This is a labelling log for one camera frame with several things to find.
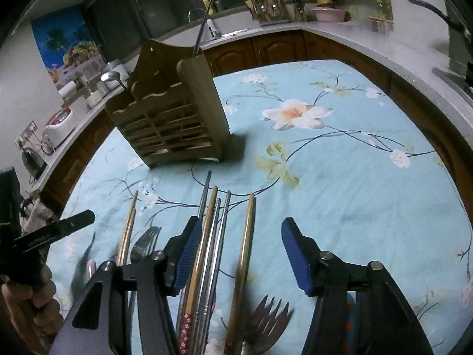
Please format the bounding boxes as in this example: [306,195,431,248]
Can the white wall socket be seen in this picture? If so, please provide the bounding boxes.
[15,120,39,149]

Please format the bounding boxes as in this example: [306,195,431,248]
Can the wooden base cabinets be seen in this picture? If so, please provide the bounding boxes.
[39,30,473,226]

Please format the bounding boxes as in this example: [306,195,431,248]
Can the white kitchen countertop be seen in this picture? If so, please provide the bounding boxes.
[27,7,473,193]

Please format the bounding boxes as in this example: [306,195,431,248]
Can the steel spoon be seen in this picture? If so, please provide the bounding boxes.
[101,70,131,91]

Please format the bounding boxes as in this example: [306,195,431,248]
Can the tropical fruit wall poster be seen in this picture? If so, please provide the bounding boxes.
[31,7,104,82]

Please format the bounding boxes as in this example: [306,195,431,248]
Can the plain wooden chopstick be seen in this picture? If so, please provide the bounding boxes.
[225,192,254,355]
[231,197,257,355]

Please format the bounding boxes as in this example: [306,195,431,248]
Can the floral light blue tablecloth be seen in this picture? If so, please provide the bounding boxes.
[48,58,473,355]

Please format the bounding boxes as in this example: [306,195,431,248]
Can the golden chopstick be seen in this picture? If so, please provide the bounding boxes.
[117,190,140,267]

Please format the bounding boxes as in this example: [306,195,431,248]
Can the white tap filter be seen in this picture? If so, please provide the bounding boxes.
[205,18,221,39]

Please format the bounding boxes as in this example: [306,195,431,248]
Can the dark kitchen window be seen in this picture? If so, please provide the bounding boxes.
[83,0,259,63]

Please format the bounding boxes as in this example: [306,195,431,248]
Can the black handled pan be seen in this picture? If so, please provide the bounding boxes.
[407,0,464,33]

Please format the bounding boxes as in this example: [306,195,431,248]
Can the seasoning bottle rack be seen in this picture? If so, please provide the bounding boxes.
[369,0,394,34]

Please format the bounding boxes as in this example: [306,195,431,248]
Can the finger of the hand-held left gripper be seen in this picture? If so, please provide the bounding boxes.
[13,209,96,250]

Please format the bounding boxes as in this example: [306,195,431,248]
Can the white pot with steel lid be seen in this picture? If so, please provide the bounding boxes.
[105,59,128,82]

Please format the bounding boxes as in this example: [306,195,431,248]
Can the paper towel roll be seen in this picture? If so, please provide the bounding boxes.
[59,81,78,101]

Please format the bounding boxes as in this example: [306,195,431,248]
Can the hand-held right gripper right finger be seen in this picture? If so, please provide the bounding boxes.
[281,217,435,355]

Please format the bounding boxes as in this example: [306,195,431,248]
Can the steel fork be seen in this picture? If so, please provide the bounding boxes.
[259,301,295,355]
[129,225,162,263]
[240,294,276,355]

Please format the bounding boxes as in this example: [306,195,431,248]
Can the steel electric kettle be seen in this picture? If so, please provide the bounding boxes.
[21,147,47,180]

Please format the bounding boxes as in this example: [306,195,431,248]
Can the steel kitchen sink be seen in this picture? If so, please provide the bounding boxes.
[212,28,255,39]

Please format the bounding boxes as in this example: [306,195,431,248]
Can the wooden cutlery rack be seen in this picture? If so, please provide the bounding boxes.
[243,0,291,25]

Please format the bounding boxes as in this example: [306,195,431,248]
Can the person's left hand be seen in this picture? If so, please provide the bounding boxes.
[0,262,63,354]

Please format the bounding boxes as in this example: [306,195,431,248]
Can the wooden utensil holder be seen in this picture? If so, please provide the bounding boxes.
[104,39,233,170]

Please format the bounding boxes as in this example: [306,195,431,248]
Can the knife block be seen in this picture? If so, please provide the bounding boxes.
[292,0,307,23]

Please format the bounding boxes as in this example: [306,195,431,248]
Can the white and red rice cooker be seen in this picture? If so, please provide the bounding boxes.
[41,108,76,145]

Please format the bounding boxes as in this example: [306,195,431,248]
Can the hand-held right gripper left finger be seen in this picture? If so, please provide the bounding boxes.
[50,215,203,355]

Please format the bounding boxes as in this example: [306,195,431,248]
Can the pink basin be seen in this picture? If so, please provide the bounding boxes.
[310,5,346,23]

